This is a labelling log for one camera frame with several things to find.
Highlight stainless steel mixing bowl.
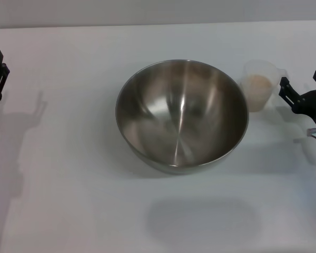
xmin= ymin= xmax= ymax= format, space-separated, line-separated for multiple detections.
xmin=115 ymin=59 xmax=250 ymax=177

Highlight clear plastic measuring cup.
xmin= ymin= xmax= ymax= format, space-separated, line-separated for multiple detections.
xmin=241 ymin=59 xmax=288 ymax=113

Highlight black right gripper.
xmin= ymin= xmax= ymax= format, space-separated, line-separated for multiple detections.
xmin=278 ymin=70 xmax=316 ymax=127

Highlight white rice grains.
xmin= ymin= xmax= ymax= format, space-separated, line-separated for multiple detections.
xmin=243 ymin=73 xmax=273 ymax=113

